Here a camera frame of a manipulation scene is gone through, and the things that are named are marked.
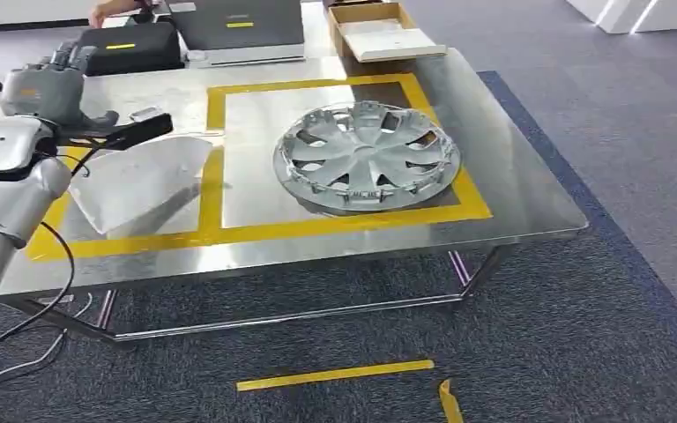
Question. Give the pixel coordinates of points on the person's hand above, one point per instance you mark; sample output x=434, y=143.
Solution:
x=111, y=9

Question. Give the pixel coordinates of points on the white foam tray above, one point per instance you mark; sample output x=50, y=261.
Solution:
x=394, y=44

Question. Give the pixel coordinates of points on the white furniture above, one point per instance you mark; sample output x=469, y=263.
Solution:
x=654, y=11

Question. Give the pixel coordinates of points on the steel bench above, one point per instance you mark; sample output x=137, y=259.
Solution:
x=514, y=175

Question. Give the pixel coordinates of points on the left wrist camera on black bracket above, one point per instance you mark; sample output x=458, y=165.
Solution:
x=140, y=128

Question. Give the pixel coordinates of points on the yellow tape on bench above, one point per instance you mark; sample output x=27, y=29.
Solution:
x=213, y=192

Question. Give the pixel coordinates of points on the silver wheel hubcap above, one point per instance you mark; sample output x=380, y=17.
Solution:
x=368, y=157

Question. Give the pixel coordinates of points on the white curved plastic part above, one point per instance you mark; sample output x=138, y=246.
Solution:
x=134, y=181

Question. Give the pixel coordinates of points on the cardboard box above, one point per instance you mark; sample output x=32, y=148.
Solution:
x=338, y=23

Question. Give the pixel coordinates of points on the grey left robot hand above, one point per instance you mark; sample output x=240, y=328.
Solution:
x=46, y=93

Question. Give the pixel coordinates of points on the straight yellow floor tape strip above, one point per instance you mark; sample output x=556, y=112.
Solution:
x=332, y=375

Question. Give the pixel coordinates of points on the small black case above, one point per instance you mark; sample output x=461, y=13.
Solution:
x=131, y=49

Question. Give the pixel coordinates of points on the curled yellow floor tape strip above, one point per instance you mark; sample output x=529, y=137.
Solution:
x=449, y=403

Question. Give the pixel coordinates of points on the large dark grey case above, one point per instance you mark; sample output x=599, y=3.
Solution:
x=239, y=29

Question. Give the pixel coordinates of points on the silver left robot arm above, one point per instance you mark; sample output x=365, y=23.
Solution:
x=5, y=198

